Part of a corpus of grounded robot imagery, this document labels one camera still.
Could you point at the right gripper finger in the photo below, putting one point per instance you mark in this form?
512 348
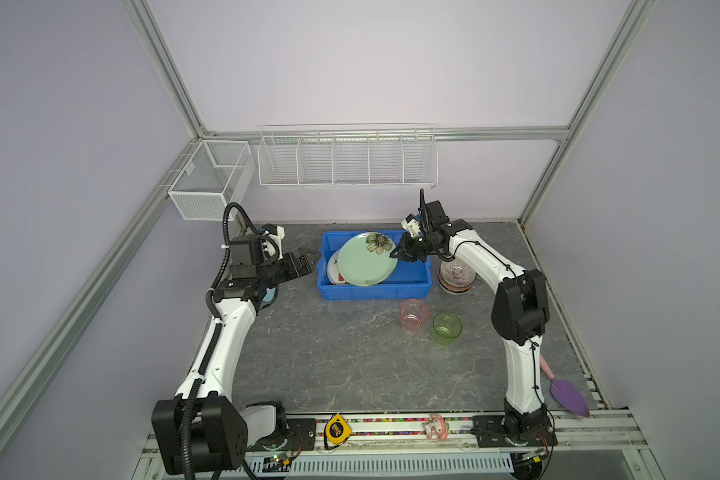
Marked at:
400 253
406 239

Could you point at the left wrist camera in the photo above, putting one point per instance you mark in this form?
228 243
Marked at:
273 238

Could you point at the white wire shelf basket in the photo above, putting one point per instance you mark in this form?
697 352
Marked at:
332 156

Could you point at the white mesh box basket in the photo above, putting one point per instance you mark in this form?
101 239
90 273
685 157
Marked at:
215 173

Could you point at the purple pink spatula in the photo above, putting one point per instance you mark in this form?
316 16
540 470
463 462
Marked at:
565 393

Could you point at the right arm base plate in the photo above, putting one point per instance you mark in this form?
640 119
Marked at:
493 431

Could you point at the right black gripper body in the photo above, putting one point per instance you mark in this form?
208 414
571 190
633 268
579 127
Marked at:
421 247

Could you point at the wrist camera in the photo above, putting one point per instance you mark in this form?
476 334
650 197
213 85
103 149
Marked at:
273 238
411 224

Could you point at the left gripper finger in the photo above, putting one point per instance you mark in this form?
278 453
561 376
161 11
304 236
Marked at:
308 256
304 270

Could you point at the pink transparent cup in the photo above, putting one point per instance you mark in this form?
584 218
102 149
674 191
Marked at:
413 315

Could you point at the white vent grille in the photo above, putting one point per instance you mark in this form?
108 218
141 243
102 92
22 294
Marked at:
380 466

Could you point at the teal spatula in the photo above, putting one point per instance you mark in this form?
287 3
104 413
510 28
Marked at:
270 296

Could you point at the white watermelon plate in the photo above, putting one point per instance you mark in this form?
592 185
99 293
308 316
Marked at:
332 270

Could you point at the light green flower plate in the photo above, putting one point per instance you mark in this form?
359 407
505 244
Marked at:
365 260

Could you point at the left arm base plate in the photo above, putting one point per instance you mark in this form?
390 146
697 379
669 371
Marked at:
300 434

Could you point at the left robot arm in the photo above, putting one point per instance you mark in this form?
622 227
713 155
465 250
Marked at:
199 429

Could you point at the aluminium front rail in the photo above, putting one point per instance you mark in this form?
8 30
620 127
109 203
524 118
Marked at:
403 433

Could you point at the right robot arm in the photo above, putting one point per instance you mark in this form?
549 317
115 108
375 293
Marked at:
519 314

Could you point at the green transparent cup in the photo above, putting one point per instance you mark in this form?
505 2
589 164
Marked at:
446 328

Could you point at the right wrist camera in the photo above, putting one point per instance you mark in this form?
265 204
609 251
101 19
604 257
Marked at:
411 224

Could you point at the blue plastic bin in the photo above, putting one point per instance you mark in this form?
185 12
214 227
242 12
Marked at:
407 281

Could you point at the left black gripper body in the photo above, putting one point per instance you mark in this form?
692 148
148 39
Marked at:
278 271

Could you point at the stacked patterned bowls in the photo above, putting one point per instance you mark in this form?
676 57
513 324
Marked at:
456 277

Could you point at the yellow tape measure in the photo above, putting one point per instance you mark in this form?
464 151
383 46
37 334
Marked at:
336 432

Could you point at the pink toy figure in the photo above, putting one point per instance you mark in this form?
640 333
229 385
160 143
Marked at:
435 428

